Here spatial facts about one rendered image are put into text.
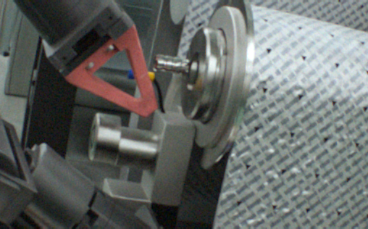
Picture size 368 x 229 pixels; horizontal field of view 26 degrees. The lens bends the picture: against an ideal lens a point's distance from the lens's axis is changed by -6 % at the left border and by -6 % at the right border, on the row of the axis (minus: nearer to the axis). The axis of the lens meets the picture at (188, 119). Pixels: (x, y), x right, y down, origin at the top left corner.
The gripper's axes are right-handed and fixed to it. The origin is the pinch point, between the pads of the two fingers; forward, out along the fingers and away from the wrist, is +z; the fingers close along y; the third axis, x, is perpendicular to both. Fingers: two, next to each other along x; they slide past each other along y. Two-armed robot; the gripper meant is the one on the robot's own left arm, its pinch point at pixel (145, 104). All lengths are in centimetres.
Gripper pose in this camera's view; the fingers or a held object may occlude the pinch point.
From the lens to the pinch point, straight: 67.5
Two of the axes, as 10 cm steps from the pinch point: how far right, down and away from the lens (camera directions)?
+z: 6.1, 7.3, 3.2
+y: 2.2, 2.3, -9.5
